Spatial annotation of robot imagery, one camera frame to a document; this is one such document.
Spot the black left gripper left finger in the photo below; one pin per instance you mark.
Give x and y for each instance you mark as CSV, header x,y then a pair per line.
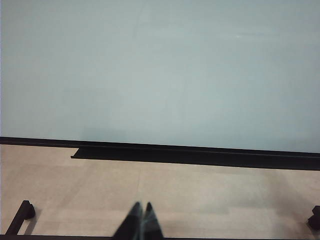
x,y
133,222

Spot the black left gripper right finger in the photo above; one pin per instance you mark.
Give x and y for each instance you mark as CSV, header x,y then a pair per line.
x,y
152,225

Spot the black whiteboard marker tray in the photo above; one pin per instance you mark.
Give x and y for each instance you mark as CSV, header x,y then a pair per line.
x,y
200,157

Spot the black caster wheel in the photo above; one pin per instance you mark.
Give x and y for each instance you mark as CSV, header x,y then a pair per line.
x,y
315,217
30,212

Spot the white glossy whiteboard black frame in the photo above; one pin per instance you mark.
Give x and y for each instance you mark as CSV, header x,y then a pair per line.
x,y
160,75

